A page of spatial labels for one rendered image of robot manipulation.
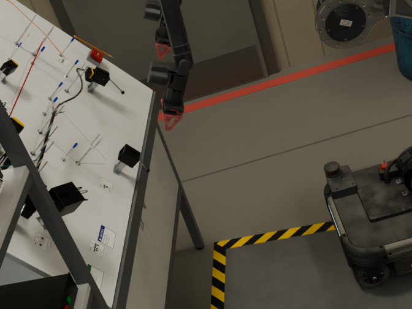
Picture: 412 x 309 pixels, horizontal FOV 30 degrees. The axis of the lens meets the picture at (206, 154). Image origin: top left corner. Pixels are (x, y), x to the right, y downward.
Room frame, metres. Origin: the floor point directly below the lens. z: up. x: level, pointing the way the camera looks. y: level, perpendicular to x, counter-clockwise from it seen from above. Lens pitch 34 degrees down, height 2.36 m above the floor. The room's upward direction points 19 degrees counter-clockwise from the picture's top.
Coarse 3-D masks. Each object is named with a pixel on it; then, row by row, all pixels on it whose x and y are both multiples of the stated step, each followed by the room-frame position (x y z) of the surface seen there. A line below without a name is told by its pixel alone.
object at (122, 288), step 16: (144, 144) 2.40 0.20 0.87; (144, 160) 2.32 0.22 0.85; (144, 176) 2.25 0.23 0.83; (144, 192) 2.19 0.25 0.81; (128, 224) 1.97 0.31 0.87; (128, 240) 1.90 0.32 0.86; (128, 256) 1.84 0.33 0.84; (128, 272) 1.79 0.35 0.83; (128, 288) 1.75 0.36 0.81; (112, 304) 1.64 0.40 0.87
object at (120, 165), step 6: (126, 144) 2.20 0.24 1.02; (120, 150) 2.20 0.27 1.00; (126, 150) 2.17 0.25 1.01; (132, 150) 2.18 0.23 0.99; (120, 156) 2.16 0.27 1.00; (126, 156) 2.16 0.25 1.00; (132, 156) 2.15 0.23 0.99; (138, 156) 2.17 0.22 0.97; (120, 162) 2.18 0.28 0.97; (126, 162) 2.16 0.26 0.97; (132, 162) 2.16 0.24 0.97; (114, 168) 2.19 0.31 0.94; (120, 168) 2.18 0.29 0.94
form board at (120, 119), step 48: (0, 0) 2.80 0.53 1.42; (0, 48) 2.52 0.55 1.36; (48, 48) 2.67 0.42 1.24; (0, 96) 2.27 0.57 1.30; (48, 96) 2.40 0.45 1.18; (96, 96) 2.53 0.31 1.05; (144, 96) 2.69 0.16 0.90; (48, 144) 2.16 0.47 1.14; (96, 192) 2.05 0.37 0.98; (96, 240) 1.84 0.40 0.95
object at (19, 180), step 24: (0, 120) 1.54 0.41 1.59; (24, 168) 1.52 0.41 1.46; (24, 192) 1.48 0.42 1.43; (0, 216) 1.37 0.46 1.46; (48, 216) 1.54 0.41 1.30; (0, 240) 1.30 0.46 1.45; (72, 240) 1.56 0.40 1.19; (0, 264) 1.26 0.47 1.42; (72, 264) 1.54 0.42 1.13; (96, 288) 1.56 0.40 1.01
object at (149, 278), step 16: (144, 224) 2.18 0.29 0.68; (144, 240) 2.12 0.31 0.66; (144, 256) 2.06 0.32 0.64; (160, 256) 2.20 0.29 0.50; (144, 272) 2.00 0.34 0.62; (160, 272) 2.13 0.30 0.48; (144, 288) 1.95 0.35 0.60; (160, 288) 2.07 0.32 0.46; (128, 304) 1.79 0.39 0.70; (144, 304) 1.90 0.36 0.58; (160, 304) 2.01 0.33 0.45
